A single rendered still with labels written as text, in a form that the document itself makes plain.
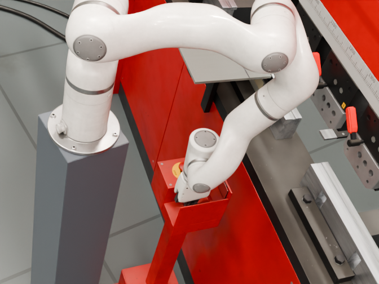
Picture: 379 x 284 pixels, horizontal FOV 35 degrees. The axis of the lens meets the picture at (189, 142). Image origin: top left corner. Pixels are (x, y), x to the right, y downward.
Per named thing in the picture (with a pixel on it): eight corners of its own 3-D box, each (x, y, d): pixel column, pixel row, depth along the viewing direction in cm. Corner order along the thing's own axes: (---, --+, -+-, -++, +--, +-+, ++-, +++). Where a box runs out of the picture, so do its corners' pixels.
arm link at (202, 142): (213, 183, 168) (212, 158, 174) (221, 154, 158) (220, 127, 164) (183, 181, 167) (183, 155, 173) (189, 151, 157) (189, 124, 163)
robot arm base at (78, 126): (66, 164, 152) (71, 114, 139) (35, 113, 161) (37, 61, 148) (132, 142, 162) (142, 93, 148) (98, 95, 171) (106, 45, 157)
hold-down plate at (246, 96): (220, 63, 211) (222, 57, 209) (234, 63, 213) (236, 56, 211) (252, 127, 193) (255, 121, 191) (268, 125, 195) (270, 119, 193)
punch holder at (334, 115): (307, 93, 170) (329, 48, 158) (333, 91, 173) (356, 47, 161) (331, 133, 161) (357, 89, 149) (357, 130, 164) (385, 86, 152)
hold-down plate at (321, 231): (287, 194, 178) (290, 187, 176) (303, 191, 180) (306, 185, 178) (334, 284, 161) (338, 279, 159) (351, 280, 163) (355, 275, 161)
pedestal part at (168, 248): (145, 280, 234) (171, 199, 195) (159, 277, 236) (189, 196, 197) (149, 294, 231) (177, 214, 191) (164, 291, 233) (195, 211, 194)
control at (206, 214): (150, 185, 197) (160, 149, 184) (195, 177, 203) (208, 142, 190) (170, 236, 185) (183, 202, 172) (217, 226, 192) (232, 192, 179)
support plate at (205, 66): (176, 45, 194) (177, 43, 193) (249, 41, 204) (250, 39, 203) (194, 84, 184) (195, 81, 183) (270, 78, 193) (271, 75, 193)
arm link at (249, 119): (287, 146, 145) (205, 202, 163) (281, 98, 155) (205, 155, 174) (260, 131, 141) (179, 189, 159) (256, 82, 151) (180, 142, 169)
